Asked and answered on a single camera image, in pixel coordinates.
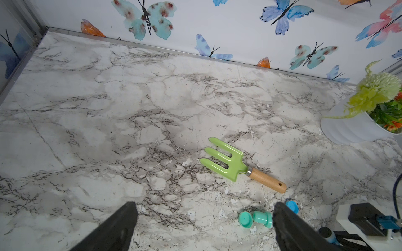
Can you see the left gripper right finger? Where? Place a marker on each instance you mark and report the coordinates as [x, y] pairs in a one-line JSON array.
[[294, 234]]

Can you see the potted flower plant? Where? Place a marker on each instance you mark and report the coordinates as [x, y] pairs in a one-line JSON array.
[[373, 112]]

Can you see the teal stamp lying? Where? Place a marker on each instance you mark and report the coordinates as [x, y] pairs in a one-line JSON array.
[[264, 218]]

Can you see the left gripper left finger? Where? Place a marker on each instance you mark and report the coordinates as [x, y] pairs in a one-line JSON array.
[[114, 234]]

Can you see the teal cap near fork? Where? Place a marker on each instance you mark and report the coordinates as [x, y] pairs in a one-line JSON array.
[[245, 219]]

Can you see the blue stamp cap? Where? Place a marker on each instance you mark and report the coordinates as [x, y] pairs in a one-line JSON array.
[[293, 206]]

